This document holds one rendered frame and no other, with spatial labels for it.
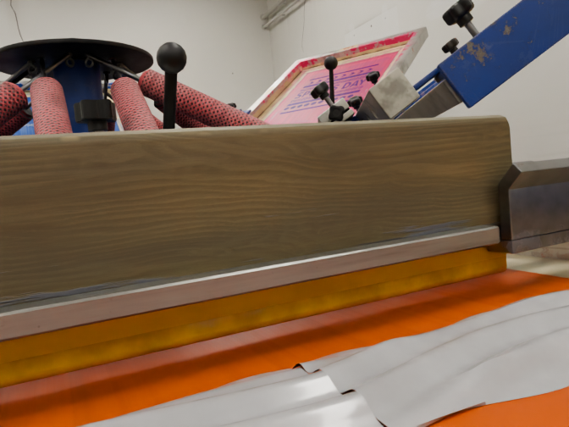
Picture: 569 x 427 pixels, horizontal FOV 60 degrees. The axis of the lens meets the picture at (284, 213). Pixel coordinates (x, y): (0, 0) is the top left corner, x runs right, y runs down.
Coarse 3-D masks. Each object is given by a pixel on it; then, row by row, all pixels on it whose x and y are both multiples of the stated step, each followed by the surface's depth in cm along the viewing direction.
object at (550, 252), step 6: (552, 246) 37; (558, 246) 37; (564, 246) 36; (522, 252) 40; (528, 252) 39; (534, 252) 39; (540, 252) 38; (546, 252) 38; (552, 252) 37; (558, 252) 37; (564, 252) 36; (558, 258) 37; (564, 258) 36
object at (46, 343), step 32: (448, 256) 30; (480, 256) 31; (288, 288) 25; (320, 288) 26; (352, 288) 27; (128, 320) 22; (160, 320) 22; (192, 320) 23; (0, 352) 20; (32, 352) 20
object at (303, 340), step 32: (448, 288) 31; (480, 288) 30; (512, 288) 30; (544, 288) 29; (320, 320) 27; (352, 320) 26; (384, 320) 26; (416, 320) 25; (448, 320) 25; (288, 352) 22; (320, 352) 22; (448, 416) 15; (480, 416) 15; (512, 416) 15; (544, 416) 15
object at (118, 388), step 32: (160, 352) 24; (192, 352) 24; (224, 352) 23; (256, 352) 23; (32, 384) 22; (64, 384) 21; (96, 384) 21; (128, 384) 20; (160, 384) 20; (192, 384) 20; (224, 384) 20; (0, 416) 19; (32, 416) 18; (64, 416) 18; (96, 416) 18
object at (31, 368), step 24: (480, 264) 31; (504, 264) 32; (360, 288) 27; (384, 288) 28; (408, 288) 28; (264, 312) 25; (288, 312) 25; (312, 312) 26; (144, 336) 22; (168, 336) 23; (192, 336) 23; (216, 336) 24; (24, 360) 20; (48, 360) 20; (72, 360) 21; (96, 360) 21; (0, 384) 20
